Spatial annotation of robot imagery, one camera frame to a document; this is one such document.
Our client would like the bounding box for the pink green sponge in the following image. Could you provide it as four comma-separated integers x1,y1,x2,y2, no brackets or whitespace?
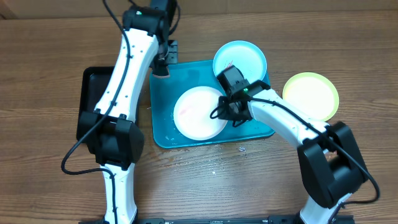
152,62,170,78

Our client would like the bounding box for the white plate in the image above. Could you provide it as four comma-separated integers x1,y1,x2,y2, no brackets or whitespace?
174,86,227,141

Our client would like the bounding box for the light blue plate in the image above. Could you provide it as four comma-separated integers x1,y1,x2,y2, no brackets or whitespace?
213,40,269,83

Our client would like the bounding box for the yellow-green rimmed plate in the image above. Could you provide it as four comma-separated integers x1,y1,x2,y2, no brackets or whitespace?
282,72,340,121

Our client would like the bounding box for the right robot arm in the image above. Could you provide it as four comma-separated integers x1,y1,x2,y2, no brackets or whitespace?
210,65,369,223

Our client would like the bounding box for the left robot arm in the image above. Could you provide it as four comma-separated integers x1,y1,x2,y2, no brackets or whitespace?
76,1,180,223

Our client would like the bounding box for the teal plastic tray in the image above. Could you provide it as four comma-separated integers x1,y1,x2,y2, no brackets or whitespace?
149,60,274,149

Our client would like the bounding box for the black plastic tray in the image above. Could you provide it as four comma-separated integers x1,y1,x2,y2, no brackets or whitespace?
75,66,141,144

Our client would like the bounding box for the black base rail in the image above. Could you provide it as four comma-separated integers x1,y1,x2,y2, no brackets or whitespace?
78,215,355,224

